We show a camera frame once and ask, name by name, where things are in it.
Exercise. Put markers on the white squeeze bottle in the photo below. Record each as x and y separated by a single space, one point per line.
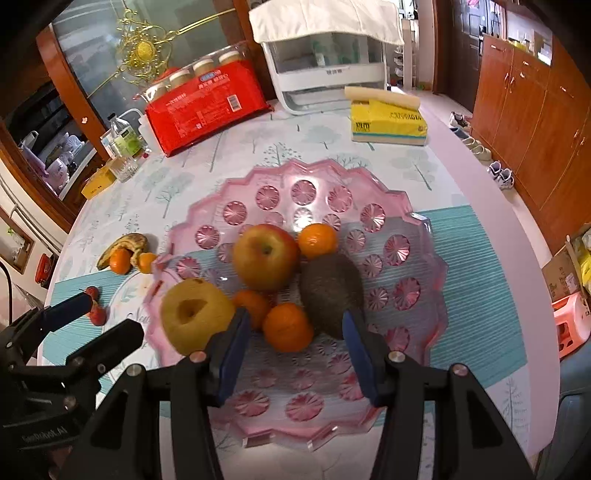
144 131

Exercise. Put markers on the mandarin orange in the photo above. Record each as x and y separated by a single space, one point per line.
287 327
119 261
251 305
317 241
147 263

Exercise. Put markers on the blue grey chair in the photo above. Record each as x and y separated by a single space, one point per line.
568 415

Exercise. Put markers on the dark avocado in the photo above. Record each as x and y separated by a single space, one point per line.
330 290

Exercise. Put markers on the pink glass fruit bowl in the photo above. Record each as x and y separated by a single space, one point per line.
392 286

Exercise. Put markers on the red lid container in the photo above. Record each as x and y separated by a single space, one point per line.
45 267

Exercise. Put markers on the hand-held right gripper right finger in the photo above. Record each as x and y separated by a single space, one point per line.
362 364

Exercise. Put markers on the long wooden cabinet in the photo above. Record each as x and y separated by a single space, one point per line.
531 129

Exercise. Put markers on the small red fruit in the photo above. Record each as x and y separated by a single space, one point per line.
92 292
98 314

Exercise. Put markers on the pink plastic stool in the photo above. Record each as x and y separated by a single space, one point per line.
572 327

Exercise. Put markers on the wooden picture frame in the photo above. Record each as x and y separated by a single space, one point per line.
16 240

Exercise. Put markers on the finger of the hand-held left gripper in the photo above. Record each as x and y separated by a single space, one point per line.
69 310
115 337

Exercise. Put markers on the frosted glass sliding door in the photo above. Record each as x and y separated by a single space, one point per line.
83 60

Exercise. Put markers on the clear bottle green label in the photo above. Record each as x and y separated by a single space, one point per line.
123 138

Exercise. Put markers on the yellow flat box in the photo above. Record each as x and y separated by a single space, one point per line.
98 182

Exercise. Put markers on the gold door ornament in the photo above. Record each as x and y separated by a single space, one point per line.
141 50

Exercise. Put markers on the yellow tissue pack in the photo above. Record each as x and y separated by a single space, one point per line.
388 122

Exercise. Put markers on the white towel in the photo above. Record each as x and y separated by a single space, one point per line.
323 18

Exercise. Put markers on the tree print tablecloth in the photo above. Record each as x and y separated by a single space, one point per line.
300 138

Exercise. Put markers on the wooden kitchen cabinet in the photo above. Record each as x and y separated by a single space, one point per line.
69 184

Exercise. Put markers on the spotted yellow banana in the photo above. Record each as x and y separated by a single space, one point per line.
131 240

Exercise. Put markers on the white lid jar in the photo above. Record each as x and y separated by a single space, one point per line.
180 79
162 92
204 67
229 57

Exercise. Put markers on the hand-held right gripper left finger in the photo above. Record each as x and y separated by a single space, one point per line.
233 364

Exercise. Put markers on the clear drinking glass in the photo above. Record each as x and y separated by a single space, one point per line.
123 170

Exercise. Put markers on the dark entrance door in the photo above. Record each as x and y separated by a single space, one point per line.
468 46

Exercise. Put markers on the row of shoes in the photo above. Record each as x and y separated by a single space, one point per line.
485 152

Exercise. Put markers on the yellow plastic bag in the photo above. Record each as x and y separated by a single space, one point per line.
585 263

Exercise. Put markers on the red plastic package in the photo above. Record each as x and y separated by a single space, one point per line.
203 106

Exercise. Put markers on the white countertop cabinet appliance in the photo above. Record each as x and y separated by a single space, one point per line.
323 78

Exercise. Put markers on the red yellow apple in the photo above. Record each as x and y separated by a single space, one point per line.
265 258

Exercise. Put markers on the cardboard box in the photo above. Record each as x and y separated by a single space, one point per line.
561 272

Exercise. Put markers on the wall shelf with small items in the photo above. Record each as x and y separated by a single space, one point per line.
521 32

